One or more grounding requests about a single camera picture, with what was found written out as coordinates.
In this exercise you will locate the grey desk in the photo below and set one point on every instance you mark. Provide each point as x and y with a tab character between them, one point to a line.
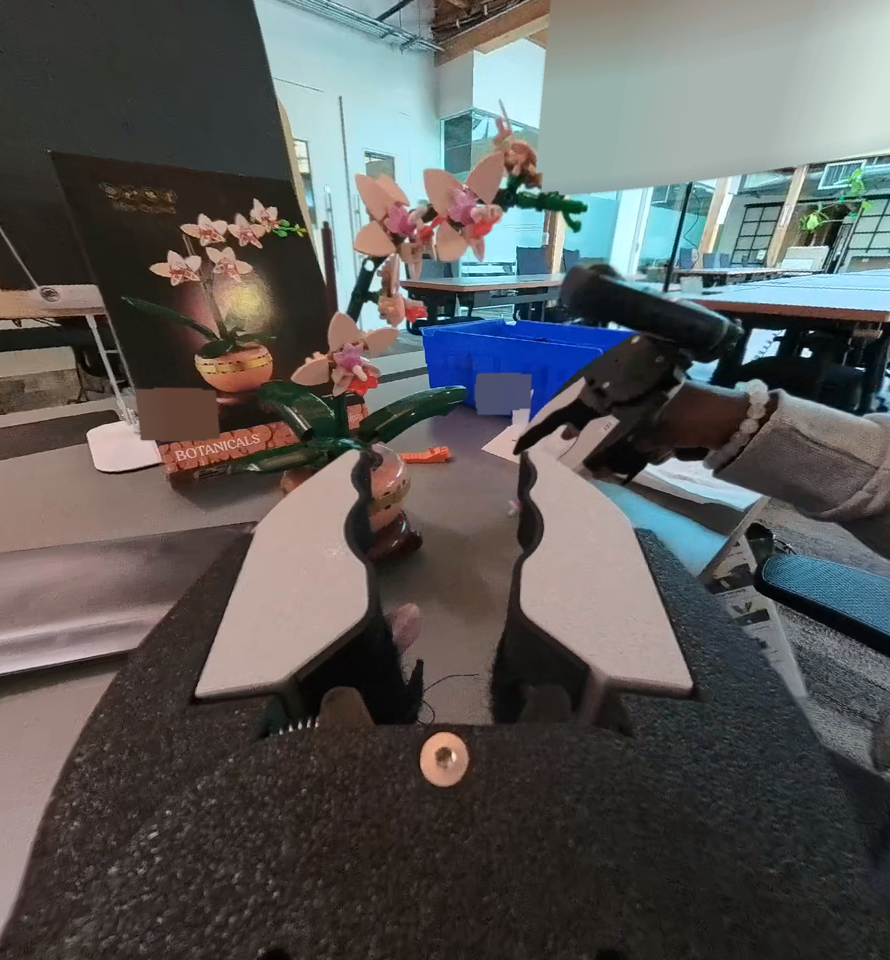
190	502

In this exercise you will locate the teal chair armrest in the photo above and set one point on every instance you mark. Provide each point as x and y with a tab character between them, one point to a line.
842	600

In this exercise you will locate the person's right hand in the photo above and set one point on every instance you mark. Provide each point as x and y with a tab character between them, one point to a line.
704	420

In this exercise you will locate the hanging green plant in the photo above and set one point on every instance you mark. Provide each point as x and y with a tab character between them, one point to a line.
835	202

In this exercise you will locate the printed instruction sheet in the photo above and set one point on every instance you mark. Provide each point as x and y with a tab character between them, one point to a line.
745	592

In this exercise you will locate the person's right forearm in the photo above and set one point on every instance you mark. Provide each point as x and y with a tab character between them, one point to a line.
827	465

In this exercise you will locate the orange brick separator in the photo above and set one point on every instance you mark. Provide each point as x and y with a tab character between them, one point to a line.
430	454

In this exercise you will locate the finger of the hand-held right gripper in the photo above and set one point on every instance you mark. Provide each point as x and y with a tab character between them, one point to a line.
595	442
554	416

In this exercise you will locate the white gooseneck stand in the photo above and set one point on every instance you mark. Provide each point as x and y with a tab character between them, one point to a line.
122	450

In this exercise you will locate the long wooden office desk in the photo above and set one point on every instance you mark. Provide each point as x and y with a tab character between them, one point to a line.
482	285

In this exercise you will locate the clear plastic tray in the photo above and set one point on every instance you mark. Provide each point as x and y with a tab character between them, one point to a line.
77	592

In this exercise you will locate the large blue plastic bin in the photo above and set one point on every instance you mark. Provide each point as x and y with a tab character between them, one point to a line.
490	352

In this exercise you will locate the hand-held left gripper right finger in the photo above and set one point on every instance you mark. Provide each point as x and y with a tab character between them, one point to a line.
595	592

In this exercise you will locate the plain white paper bag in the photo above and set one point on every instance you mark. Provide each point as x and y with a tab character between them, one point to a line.
501	444

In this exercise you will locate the black orchid picture box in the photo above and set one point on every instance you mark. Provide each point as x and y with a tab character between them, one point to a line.
152	225

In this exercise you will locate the person's left hand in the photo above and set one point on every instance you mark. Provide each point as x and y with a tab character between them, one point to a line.
406	624

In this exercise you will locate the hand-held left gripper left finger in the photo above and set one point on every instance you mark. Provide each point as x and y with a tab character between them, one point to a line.
302	585

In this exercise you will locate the toy brick orchid plant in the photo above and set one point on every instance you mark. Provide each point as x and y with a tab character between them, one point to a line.
295	405

